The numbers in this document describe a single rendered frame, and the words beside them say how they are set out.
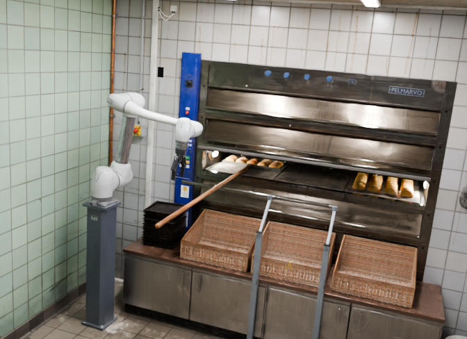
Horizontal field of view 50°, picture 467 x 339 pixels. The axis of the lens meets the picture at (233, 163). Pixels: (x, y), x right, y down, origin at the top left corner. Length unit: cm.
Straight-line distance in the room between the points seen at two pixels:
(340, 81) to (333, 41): 30
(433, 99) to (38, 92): 281
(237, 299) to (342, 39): 209
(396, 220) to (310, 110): 107
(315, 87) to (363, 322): 175
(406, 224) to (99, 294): 241
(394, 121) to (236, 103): 123
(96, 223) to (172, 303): 88
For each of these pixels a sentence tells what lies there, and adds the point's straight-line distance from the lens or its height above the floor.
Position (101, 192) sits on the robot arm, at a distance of 383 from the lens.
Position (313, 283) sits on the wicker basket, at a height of 61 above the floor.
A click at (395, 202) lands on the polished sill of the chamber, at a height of 117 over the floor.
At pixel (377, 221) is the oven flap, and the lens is 405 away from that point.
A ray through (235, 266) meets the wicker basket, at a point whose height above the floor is 61.
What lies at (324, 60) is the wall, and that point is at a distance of 392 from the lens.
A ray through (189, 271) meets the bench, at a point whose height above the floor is 51.
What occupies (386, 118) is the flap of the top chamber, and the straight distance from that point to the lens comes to 390.
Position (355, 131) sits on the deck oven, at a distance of 393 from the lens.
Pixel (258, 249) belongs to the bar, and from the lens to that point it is 364.
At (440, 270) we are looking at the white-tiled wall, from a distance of 418.
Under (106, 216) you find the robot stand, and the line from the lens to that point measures 386.
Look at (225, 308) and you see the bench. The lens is 399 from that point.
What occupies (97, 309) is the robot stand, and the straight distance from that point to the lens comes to 418.
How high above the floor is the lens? 220
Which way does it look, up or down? 13 degrees down
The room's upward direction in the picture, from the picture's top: 5 degrees clockwise
